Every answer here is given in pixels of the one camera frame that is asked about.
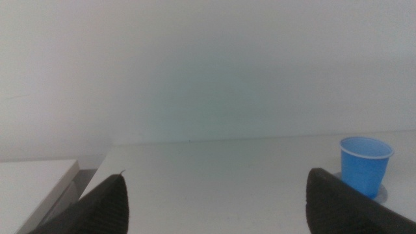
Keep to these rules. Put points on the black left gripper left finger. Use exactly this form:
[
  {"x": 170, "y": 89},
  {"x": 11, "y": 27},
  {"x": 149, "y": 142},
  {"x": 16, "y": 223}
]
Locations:
[{"x": 97, "y": 211}]

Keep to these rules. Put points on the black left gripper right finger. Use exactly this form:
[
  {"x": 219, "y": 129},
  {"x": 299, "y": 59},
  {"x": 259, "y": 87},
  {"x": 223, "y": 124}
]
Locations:
[{"x": 338, "y": 208}]

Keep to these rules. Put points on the blue plastic cup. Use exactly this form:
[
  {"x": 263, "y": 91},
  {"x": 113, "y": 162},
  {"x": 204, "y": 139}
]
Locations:
[{"x": 364, "y": 172}]

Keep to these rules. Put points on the grey round cup mat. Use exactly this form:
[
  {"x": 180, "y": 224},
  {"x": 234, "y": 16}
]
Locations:
[{"x": 382, "y": 195}]

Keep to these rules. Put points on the white side table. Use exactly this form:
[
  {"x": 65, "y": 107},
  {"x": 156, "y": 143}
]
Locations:
[{"x": 29, "y": 185}]

